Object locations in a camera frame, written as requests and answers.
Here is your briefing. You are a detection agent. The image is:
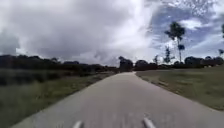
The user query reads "robot's own part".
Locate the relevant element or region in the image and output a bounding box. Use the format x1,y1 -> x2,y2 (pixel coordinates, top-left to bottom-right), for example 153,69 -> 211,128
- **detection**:
72,120 -> 84,128
142,117 -> 156,128

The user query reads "tall thin tree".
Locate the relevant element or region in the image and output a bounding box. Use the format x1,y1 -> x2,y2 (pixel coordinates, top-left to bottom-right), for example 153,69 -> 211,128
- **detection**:
164,21 -> 186,64

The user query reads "distant row of trees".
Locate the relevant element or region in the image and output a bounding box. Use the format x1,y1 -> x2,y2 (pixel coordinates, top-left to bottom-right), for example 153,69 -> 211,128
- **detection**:
0,54 -> 224,73

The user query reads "grass verge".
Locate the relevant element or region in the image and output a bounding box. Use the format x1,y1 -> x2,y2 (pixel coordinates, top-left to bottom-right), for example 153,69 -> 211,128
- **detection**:
0,72 -> 116,128

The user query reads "grey paved path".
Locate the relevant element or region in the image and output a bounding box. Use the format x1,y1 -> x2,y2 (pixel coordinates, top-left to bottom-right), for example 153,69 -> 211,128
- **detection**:
9,71 -> 224,128

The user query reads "grass field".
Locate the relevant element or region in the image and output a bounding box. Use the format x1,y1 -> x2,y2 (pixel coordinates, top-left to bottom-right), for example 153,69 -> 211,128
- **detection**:
135,64 -> 224,112

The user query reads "small thin tree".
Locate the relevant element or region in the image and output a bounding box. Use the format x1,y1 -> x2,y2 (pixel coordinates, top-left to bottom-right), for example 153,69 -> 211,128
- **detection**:
162,45 -> 172,64

